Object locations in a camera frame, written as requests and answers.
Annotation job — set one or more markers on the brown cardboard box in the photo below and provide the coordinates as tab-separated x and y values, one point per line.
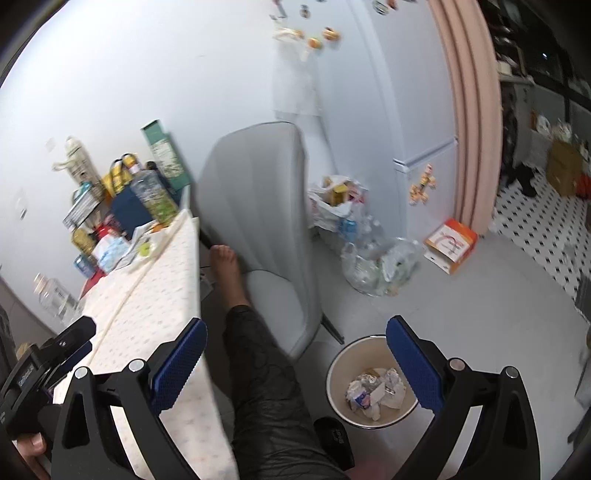
565	168

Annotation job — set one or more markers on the navy blue bag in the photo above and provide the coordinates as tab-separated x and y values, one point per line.
129	207

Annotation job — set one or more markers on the dark cloth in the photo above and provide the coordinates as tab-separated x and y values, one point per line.
524	180

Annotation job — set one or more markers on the tall white spray bottle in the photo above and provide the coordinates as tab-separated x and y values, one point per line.
81	159

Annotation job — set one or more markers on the large clear water bottle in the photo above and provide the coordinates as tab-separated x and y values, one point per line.
57	297

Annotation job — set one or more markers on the person's leg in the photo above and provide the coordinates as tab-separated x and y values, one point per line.
263	369

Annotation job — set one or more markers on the light blue tissue pack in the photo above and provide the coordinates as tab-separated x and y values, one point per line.
111	254

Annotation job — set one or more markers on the grey striped box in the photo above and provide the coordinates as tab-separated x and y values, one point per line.
83	207

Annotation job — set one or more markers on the yellow packet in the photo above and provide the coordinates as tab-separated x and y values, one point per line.
119	175

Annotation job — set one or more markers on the pink door frame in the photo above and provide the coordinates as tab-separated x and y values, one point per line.
471	115

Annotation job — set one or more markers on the white paper tissue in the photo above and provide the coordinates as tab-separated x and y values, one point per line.
385	400

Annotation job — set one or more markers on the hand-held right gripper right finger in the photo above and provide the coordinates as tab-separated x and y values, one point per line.
413	369

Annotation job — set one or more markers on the yellow figure fridge magnets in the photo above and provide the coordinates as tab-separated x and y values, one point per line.
422	184

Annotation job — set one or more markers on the white plastic bag with packets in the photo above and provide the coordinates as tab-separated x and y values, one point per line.
332	203

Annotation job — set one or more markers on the clear jar with green contents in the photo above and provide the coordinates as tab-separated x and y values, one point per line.
154	198

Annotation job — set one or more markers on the orange white cardboard box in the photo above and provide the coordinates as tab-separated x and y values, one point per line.
450	244

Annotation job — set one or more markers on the red table mat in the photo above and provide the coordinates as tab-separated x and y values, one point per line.
94	281

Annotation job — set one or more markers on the clear bag of plastic bottles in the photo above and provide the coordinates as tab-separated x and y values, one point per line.
383	263

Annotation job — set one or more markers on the black slipper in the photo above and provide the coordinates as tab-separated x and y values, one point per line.
334	438

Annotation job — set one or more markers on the tall green box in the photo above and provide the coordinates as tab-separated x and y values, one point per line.
166	152

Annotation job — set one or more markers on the white refrigerator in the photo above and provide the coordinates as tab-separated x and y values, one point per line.
369	92

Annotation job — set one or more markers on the person's left hand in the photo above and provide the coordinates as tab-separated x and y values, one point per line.
34	454

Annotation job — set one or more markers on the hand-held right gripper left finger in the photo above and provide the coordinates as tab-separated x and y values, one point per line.
180	369

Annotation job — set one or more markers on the blue tissue packet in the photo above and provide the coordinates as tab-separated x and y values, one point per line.
362	399

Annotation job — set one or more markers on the cream round waste bin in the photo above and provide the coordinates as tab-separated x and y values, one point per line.
341	369

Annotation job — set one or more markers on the pale yellow fridge magnet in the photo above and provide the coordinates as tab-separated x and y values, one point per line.
288	33

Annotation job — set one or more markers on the grey upholstered chair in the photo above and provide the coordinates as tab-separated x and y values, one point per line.
258	194

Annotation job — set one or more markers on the blue drink can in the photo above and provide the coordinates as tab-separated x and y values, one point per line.
84	265

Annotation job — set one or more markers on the floral cream tablecloth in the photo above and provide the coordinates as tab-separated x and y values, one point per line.
157	295

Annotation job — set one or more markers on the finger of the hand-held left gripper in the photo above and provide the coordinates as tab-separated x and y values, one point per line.
69	339

